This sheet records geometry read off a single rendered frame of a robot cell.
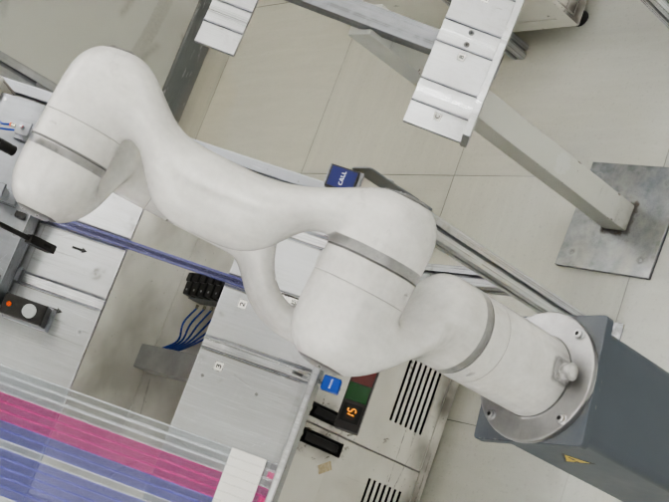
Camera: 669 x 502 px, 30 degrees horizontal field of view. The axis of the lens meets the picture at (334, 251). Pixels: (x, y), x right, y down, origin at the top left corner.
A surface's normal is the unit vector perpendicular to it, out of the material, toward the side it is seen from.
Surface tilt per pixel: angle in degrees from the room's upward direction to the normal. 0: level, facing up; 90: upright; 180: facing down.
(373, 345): 90
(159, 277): 0
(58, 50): 90
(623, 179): 0
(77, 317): 43
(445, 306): 33
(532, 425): 0
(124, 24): 90
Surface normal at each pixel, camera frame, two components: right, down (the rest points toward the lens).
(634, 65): -0.68, -0.40
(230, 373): -0.05, -0.25
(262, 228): 0.07, 0.51
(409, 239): 0.44, 0.07
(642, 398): 0.69, -0.05
